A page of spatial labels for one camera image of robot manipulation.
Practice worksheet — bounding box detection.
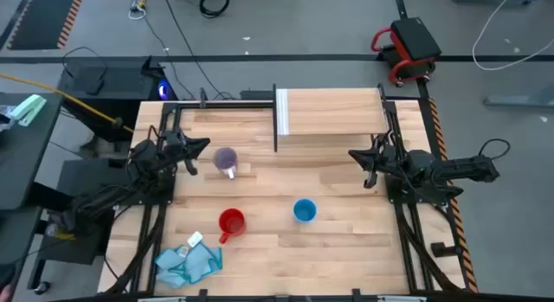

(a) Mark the black equipment cart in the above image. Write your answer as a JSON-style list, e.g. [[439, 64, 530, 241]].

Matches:
[[25, 157, 131, 292]]

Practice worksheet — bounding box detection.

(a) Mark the black mat with orange stripes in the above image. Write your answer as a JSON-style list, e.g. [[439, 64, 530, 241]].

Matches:
[[5, 0, 86, 50]]

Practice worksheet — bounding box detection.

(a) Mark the mint green stapler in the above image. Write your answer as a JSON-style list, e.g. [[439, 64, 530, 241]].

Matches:
[[10, 93, 48, 128]]

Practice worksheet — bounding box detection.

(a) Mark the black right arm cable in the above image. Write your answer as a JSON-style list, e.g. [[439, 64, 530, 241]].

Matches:
[[477, 138, 512, 162]]

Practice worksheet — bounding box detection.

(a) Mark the wooden shelf with black legs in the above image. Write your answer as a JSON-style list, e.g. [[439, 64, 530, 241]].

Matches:
[[272, 82, 397, 154]]

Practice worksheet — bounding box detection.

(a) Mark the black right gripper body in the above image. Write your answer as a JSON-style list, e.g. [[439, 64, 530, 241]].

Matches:
[[364, 135, 406, 190]]

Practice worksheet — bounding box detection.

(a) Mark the blue cup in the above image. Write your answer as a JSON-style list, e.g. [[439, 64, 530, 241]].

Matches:
[[293, 197, 318, 224]]

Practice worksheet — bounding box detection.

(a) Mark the black clamp block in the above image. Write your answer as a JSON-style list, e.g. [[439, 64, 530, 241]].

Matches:
[[429, 241, 465, 259]]

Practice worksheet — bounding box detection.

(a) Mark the long white cable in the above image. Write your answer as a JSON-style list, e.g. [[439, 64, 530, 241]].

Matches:
[[471, 0, 554, 72]]

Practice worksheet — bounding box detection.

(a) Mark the light blue cloth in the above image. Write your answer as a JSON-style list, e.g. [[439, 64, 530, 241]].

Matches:
[[154, 241, 224, 290]]

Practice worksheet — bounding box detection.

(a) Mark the black aluminium table frame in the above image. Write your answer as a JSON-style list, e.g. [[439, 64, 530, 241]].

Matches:
[[98, 87, 477, 302]]

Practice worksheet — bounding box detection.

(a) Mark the black cable loop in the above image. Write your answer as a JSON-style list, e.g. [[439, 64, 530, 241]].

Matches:
[[198, 0, 231, 19]]

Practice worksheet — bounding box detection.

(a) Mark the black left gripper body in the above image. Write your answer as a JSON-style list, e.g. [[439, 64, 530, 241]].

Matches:
[[162, 126, 200, 177]]

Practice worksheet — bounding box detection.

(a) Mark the white cable bundle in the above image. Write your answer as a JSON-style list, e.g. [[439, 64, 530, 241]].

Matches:
[[127, 0, 151, 21]]

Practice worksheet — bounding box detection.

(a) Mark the black computer tower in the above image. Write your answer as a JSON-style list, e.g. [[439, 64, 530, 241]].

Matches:
[[57, 55, 178, 143]]

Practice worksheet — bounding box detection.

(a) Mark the black side desk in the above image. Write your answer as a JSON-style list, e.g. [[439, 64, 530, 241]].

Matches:
[[0, 92, 64, 212]]

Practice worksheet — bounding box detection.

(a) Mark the yellow cable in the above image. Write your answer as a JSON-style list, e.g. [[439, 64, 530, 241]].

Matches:
[[0, 73, 134, 134]]

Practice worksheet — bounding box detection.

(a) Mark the purple and white mug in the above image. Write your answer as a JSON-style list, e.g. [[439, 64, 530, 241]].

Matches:
[[212, 146, 239, 180]]

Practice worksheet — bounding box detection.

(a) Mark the red mug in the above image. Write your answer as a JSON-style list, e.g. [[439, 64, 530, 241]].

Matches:
[[217, 207, 248, 245]]

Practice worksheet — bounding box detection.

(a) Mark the red and black rolling stool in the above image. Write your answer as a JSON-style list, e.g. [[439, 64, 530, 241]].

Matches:
[[370, 16, 443, 88]]

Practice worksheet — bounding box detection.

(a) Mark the orange black hazard strip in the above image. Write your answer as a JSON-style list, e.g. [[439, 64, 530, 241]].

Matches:
[[427, 98, 480, 293]]

